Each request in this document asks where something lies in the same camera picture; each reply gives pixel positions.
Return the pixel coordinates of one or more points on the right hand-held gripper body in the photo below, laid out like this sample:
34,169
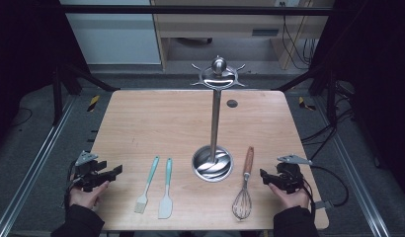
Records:
289,176

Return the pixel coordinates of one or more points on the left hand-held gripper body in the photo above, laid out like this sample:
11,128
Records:
87,171

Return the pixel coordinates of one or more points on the steel utensil rack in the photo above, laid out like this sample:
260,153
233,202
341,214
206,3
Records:
215,131

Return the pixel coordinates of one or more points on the person's right hand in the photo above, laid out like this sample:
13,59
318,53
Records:
291,199

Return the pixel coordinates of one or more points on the person's left hand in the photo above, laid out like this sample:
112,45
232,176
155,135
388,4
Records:
87,197

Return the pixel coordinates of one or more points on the grey tape strip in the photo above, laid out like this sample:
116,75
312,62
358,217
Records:
324,204

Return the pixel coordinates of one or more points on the yellow black striped tape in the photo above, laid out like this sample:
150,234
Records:
94,103
304,103

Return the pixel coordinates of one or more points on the dark round table grommet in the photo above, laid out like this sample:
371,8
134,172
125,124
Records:
232,103

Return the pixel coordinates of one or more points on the white cabinet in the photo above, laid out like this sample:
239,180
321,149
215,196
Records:
115,36

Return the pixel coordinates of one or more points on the light wooden desk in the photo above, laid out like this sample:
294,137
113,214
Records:
223,24

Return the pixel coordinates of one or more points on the aluminium floor rail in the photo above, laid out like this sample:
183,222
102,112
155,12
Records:
355,171
36,164

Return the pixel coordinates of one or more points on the black frame strut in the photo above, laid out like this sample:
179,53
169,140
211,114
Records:
319,80
72,80

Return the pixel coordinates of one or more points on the black horizontal frame bar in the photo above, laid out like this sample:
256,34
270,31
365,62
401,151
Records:
190,10

